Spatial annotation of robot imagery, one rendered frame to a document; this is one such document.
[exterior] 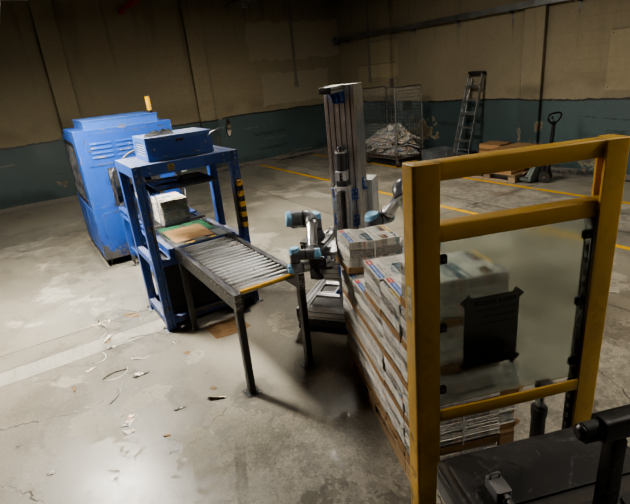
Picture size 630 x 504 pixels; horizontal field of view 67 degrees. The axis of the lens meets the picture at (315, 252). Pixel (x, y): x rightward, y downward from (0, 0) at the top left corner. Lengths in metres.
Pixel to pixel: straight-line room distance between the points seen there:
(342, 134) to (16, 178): 8.77
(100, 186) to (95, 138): 0.59
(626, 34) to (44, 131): 10.74
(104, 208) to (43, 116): 5.25
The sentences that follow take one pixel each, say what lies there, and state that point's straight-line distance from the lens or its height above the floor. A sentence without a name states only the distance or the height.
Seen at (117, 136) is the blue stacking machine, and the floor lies 1.63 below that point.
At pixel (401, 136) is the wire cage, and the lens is 10.84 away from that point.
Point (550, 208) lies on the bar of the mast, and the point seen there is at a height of 1.65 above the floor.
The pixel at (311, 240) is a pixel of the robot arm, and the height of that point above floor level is 1.04.
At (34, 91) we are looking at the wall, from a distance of 11.57.
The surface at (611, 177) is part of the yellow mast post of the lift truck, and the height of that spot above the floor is 1.73.
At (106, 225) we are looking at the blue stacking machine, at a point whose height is 0.56.
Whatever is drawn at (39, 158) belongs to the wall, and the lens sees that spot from 11.60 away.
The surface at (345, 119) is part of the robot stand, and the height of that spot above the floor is 1.77.
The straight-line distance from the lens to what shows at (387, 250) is 3.23.
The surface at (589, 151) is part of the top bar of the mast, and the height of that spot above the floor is 1.82.
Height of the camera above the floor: 2.13
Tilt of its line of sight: 21 degrees down
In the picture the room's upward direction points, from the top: 6 degrees counter-clockwise
